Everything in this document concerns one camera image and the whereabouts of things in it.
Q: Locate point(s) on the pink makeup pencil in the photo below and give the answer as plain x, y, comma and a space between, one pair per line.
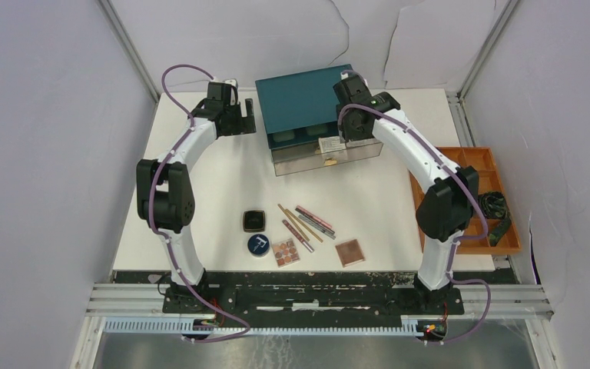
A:
313, 217

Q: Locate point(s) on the clear acrylic drawer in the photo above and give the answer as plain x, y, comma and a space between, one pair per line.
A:
307, 156

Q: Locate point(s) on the orange compartment tray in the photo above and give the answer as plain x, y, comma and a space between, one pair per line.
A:
483, 161

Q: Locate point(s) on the red silver lip pencil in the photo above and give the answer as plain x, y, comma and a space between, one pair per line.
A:
298, 235

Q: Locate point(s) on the white printed packet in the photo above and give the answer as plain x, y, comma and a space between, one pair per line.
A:
331, 144

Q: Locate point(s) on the rolled dark tie right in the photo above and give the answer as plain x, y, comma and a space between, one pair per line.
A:
494, 206

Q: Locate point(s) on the gold pencil left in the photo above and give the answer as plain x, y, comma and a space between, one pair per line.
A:
293, 221

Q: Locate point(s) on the gold pencil right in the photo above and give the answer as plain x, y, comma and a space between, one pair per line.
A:
304, 225

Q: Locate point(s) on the black square powder compact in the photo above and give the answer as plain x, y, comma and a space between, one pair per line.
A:
254, 221

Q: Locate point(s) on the gold pencil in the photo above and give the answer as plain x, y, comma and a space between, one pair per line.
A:
293, 221
304, 225

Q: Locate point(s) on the aluminium frame rail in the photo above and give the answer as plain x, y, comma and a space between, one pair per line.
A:
124, 39

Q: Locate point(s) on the brown square blush compact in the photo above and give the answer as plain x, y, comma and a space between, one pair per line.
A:
349, 253

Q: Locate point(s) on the round blue tin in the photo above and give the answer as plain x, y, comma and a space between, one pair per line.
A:
258, 245

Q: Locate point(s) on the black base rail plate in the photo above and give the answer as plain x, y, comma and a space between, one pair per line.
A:
299, 299

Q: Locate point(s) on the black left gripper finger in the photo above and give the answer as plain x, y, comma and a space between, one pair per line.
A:
249, 107
247, 126

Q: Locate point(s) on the eyeshadow palette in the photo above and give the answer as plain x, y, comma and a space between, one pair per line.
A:
285, 253

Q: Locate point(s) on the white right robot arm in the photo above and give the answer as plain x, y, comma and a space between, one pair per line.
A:
449, 189

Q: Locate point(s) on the teal drawer organizer box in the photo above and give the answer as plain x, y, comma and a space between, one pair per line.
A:
299, 108

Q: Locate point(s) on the grey makeup pencil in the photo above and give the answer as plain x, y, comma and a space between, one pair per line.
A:
320, 228

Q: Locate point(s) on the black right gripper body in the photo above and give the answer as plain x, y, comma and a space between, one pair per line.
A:
349, 131

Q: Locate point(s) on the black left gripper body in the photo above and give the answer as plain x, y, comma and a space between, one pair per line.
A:
233, 111

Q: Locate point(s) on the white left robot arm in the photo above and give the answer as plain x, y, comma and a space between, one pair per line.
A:
164, 193

